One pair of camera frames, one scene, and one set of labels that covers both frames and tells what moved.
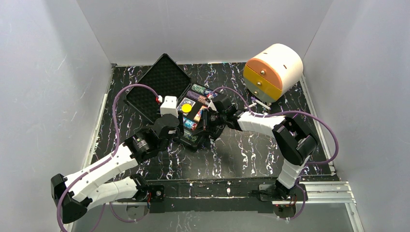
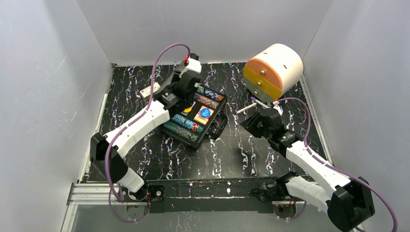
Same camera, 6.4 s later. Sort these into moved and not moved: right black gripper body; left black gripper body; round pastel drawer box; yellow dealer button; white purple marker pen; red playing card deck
Moved: left black gripper body; right black gripper body
Not moved: round pastel drawer box; white purple marker pen; yellow dealer button; red playing card deck
